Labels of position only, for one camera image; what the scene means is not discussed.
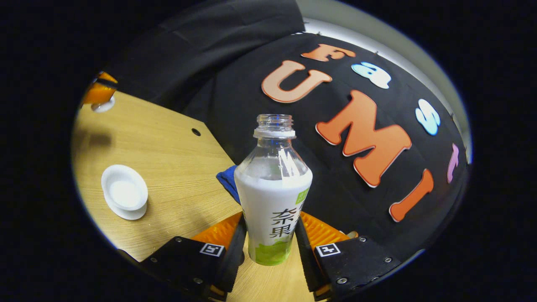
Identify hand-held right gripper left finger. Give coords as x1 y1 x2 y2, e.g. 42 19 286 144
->
138 211 249 301

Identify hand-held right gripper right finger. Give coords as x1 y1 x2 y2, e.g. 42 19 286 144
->
295 211 400 300

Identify clear plastic water bottle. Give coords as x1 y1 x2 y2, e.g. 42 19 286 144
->
233 114 313 267

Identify white teacup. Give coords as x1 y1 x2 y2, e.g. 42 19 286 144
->
101 164 149 211

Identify blue cloth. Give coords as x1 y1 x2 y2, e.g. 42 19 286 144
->
216 164 242 205

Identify white saucer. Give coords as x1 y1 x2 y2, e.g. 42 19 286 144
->
104 196 148 221

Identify black backdrop cloth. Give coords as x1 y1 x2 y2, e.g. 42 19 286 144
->
103 0 469 261

